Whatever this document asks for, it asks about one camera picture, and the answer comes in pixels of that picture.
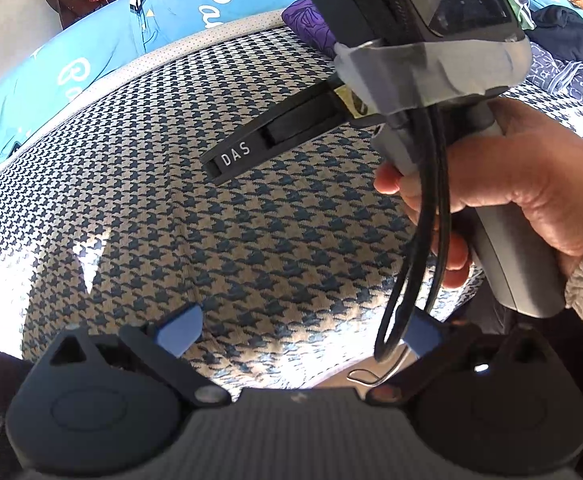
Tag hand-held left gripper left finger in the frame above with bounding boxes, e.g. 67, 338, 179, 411
46, 304, 232, 407

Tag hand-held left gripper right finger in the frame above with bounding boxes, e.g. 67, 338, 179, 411
369, 310, 556, 407

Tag purple floral shirt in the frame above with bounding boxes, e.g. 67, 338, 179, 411
282, 0, 337, 58

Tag pile of clothes on chair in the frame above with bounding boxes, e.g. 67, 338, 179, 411
42, 0, 92, 28

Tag person's right hand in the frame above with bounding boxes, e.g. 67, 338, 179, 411
373, 96, 583, 288

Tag houndstooth bed mat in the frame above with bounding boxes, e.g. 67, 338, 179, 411
0, 25, 583, 391

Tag blue patterned cloth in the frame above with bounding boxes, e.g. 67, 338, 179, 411
524, 42, 583, 98

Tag dark navy garment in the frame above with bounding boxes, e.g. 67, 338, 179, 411
531, 5, 583, 91

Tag blue printed quilt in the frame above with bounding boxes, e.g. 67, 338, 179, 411
0, 0, 322, 181

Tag black cable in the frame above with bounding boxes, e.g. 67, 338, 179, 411
374, 105, 447, 363

